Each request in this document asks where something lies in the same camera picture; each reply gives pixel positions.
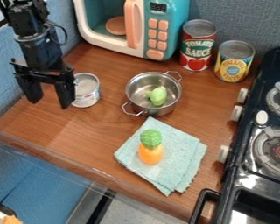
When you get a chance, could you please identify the yellow pineapple can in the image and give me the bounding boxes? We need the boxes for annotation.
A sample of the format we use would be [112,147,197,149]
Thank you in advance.
[213,39,257,83]

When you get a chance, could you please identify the silver pot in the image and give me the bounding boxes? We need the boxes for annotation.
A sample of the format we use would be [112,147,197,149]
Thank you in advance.
[120,70,184,118]

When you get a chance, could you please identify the toy microwave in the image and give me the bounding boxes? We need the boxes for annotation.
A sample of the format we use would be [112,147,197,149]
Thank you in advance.
[72,0,191,62]

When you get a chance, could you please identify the light blue cloth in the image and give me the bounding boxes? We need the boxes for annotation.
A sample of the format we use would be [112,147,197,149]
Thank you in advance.
[113,115,209,197]

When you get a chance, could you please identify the red tomato sauce can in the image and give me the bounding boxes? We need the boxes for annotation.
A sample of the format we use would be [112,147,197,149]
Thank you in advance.
[178,18,219,73]

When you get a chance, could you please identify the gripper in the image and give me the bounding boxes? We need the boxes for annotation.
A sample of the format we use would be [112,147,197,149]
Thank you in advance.
[9,26,77,110]

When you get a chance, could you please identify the toy stove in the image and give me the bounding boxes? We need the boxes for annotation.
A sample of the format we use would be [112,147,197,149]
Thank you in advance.
[187,46,280,224]

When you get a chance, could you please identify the green toy vegetable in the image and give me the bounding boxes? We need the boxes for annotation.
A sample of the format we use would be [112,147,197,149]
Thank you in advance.
[144,86,170,107]

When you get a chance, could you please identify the orange jar with green lid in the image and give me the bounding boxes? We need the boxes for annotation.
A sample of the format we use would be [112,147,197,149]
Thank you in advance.
[137,129,165,165]

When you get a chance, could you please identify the small silver can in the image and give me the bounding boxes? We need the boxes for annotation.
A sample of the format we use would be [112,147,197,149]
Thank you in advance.
[71,72,102,109]

